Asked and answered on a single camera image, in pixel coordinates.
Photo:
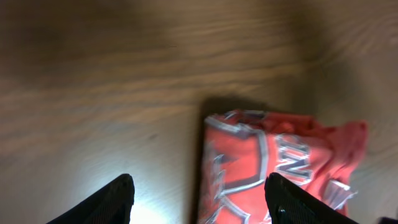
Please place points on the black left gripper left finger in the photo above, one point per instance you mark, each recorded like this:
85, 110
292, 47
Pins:
109, 205

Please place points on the red orange t-shirt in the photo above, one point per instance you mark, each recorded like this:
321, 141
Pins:
242, 147

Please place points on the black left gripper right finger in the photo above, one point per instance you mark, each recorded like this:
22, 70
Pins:
289, 204

